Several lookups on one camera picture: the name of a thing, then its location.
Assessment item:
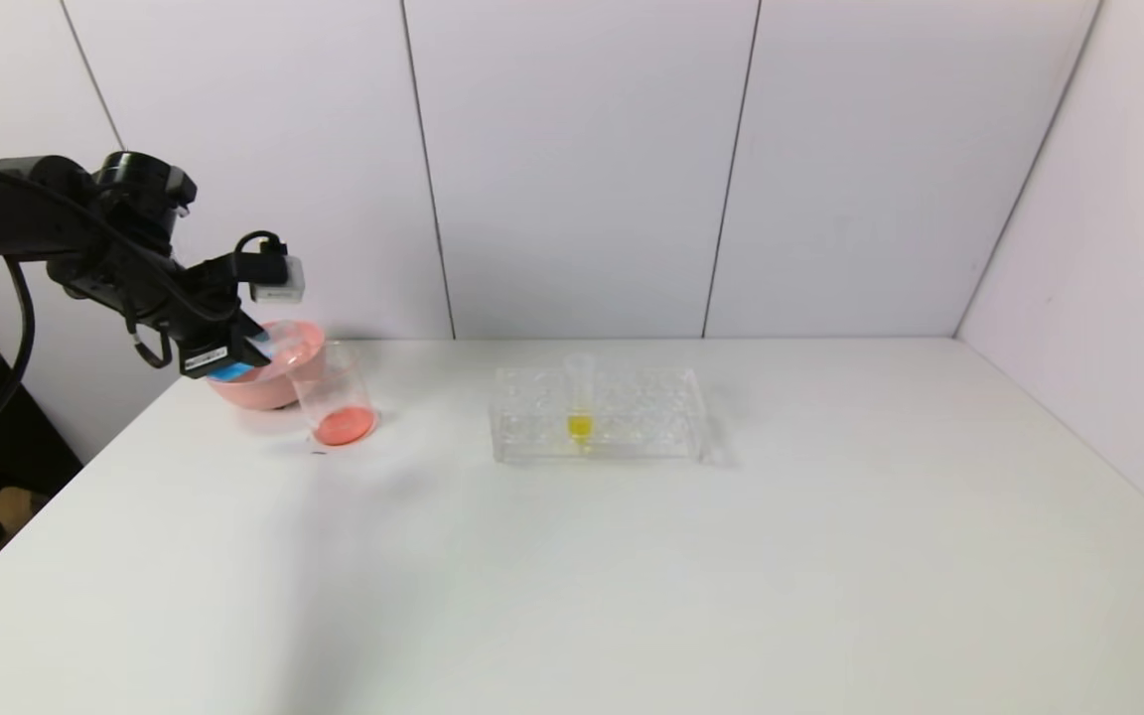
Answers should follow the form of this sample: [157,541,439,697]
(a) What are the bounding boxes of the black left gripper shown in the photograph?
[164,299,275,382]

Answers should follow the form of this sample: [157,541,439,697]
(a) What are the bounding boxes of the test tube with blue pigment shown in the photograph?
[207,328,297,384]

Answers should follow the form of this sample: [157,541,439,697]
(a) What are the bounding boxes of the test tube with yellow pigment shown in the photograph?
[567,356,596,450]

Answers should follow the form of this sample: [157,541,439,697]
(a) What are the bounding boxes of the clear acrylic test tube rack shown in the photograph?
[490,365,707,464]

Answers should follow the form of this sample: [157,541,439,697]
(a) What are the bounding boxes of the pink plastic bowl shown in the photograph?
[205,320,328,412]

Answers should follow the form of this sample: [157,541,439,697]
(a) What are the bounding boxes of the clear glass beaker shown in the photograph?
[286,340,377,449]

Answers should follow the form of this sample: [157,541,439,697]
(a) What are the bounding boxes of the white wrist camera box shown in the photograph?
[249,255,307,305]

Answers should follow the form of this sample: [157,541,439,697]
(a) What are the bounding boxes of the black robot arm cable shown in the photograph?
[0,164,287,490]

